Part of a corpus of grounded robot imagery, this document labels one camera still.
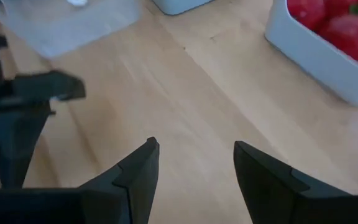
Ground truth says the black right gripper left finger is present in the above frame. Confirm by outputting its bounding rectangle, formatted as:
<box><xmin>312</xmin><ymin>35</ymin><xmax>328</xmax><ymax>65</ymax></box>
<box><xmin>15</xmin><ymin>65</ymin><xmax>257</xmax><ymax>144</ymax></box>
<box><xmin>79</xmin><ymin>136</ymin><xmax>160</xmax><ymax>224</ymax></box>

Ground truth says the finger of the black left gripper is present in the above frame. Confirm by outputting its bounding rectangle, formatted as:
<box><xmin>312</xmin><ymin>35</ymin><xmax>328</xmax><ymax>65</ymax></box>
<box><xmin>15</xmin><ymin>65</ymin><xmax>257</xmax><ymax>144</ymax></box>
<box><xmin>12</xmin><ymin>70</ymin><xmax>86</xmax><ymax>103</ymax></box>
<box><xmin>0</xmin><ymin>108</ymin><xmax>56</xmax><ymax>189</ymax></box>

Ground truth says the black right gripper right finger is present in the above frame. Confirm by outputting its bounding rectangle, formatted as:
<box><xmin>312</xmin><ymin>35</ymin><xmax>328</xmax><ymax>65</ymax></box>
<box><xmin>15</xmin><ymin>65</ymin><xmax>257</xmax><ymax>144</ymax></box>
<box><xmin>233</xmin><ymin>140</ymin><xmax>353</xmax><ymax>224</ymax></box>

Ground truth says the clear plastic bin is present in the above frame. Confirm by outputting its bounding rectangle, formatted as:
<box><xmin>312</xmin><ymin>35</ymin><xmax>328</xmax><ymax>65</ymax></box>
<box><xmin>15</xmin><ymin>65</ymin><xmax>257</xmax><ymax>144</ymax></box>
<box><xmin>0</xmin><ymin>0</ymin><xmax>142</xmax><ymax>60</ymax></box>

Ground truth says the white bowl of strawberries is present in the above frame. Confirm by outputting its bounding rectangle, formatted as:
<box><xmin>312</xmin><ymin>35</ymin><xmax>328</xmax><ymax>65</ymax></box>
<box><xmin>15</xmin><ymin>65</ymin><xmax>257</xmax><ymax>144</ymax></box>
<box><xmin>264</xmin><ymin>0</ymin><xmax>358</xmax><ymax>107</ymax></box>

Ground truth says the grey plastic bin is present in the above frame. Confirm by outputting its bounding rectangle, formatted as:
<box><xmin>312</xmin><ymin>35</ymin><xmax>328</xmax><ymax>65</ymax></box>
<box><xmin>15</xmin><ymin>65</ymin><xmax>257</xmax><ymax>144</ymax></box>
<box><xmin>150</xmin><ymin>0</ymin><xmax>214</xmax><ymax>16</ymax></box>

